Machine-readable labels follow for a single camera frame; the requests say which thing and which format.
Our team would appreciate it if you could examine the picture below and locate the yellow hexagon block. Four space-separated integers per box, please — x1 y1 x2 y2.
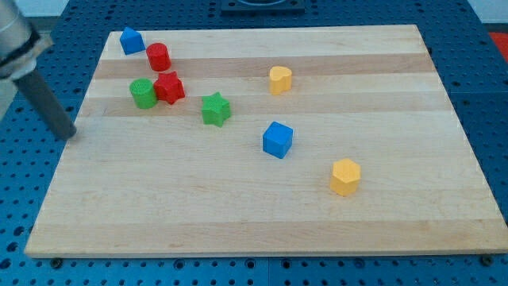
329 158 361 197

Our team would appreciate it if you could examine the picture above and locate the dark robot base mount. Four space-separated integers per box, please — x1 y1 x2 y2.
220 0 306 15

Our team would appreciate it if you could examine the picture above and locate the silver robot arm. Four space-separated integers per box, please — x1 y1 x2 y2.
1 0 57 117

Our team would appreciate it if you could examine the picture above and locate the wooden board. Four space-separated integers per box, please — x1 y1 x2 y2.
25 25 507 258

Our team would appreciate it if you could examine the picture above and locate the red object at edge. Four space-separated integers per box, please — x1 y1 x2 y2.
489 32 508 62

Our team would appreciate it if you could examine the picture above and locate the green cylinder block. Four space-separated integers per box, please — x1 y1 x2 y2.
129 78 158 109

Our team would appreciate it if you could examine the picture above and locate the grey cylindrical pointer rod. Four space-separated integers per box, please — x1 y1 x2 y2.
13 69 77 141

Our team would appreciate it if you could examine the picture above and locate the red star block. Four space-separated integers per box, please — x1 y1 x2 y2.
153 71 186 105

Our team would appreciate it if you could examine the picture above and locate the blue cube block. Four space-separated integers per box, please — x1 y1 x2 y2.
262 122 294 159

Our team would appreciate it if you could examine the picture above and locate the blue pentagon block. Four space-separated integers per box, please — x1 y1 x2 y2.
120 27 145 55

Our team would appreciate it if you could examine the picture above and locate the green star block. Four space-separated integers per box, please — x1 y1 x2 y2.
202 92 231 127

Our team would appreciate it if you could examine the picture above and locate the red cylinder block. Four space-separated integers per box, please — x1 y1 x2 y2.
146 43 171 72

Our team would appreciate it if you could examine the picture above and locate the yellow heart block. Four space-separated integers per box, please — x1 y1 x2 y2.
269 66 293 95

